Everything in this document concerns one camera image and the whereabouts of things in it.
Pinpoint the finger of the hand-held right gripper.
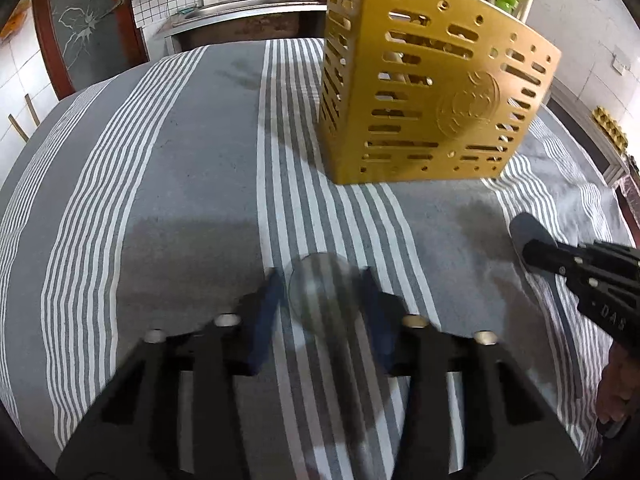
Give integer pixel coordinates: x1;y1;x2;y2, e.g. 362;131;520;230
522;239;640;292

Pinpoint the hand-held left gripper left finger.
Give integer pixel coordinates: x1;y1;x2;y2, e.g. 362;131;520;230
55;267;286;480

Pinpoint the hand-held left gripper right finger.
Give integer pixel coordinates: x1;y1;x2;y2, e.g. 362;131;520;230
362;267;586;480

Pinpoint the black spoon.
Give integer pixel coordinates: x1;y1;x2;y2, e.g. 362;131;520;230
509;211;586;403

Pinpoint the yellow perforated utensil holder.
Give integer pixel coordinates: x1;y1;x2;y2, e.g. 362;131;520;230
317;0;562;186

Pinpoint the person's right hand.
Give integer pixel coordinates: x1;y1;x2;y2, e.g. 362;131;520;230
596;342;640;428

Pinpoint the yellow egg carton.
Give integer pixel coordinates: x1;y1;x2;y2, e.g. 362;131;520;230
591;106;630;153

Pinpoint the grey white striped tablecloth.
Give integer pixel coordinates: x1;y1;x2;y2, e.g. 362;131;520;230
0;37;636;480

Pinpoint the steel kitchen sink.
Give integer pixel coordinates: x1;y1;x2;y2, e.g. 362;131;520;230
185;0;326;18

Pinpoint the brown frosted glass door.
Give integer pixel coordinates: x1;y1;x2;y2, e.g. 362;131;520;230
32;0;151;101

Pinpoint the hanging plastic bag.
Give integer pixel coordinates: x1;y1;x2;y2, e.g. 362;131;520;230
0;0;31;41

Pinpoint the white wall socket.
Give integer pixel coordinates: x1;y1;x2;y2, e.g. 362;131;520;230
611;45;633;77

